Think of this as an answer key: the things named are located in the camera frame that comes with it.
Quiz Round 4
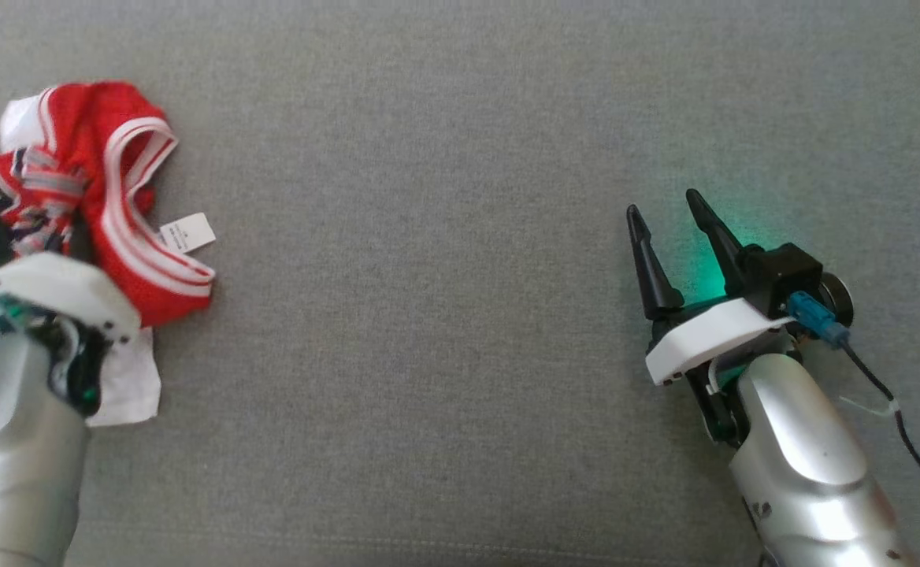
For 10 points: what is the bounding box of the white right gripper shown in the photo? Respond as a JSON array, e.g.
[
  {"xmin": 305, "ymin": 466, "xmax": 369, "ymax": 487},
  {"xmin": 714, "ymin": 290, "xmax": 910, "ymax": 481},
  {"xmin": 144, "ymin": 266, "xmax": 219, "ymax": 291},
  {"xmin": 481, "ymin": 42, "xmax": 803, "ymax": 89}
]
[{"xmin": 625, "ymin": 189, "xmax": 796, "ymax": 451}]

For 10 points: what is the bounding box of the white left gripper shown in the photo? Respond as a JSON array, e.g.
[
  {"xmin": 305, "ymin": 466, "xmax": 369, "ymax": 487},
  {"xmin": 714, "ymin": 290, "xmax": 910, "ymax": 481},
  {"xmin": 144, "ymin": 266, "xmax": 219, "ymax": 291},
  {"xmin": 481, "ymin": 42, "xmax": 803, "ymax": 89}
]
[{"xmin": 0, "ymin": 209, "xmax": 143, "ymax": 355}]

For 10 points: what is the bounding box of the red and white basketball jersey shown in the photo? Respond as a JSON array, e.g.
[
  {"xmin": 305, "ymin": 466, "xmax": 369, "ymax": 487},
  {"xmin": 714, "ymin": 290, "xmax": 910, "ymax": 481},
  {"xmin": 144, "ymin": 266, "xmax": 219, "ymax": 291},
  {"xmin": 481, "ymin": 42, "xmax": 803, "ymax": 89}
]
[{"xmin": 0, "ymin": 80, "xmax": 217, "ymax": 428}]

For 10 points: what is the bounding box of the grey sofa seat cushion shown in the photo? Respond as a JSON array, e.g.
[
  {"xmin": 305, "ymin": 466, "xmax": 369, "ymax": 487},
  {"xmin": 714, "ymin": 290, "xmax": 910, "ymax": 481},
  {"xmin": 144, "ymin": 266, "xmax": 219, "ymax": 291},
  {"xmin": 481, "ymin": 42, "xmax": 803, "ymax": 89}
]
[{"xmin": 0, "ymin": 0, "xmax": 920, "ymax": 567}]

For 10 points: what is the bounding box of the blue right camera connector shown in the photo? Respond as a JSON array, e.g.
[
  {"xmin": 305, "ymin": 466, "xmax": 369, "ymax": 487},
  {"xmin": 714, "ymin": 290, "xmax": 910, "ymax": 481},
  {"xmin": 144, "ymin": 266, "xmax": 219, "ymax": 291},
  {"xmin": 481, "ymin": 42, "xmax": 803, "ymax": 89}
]
[{"xmin": 787, "ymin": 291, "xmax": 851, "ymax": 350}]

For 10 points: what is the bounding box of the white cable tie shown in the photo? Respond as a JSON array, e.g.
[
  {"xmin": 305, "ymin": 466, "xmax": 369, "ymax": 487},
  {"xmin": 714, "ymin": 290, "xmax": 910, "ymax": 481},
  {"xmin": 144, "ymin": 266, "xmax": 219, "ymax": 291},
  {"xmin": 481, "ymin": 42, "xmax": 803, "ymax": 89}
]
[{"xmin": 838, "ymin": 394, "xmax": 901, "ymax": 420}]

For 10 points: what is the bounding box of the thin black cable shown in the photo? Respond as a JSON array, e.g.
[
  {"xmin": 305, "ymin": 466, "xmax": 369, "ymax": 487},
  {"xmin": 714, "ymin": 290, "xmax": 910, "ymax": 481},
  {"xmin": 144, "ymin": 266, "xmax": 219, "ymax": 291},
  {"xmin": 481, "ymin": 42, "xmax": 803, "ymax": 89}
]
[{"xmin": 842, "ymin": 343, "xmax": 920, "ymax": 541}]

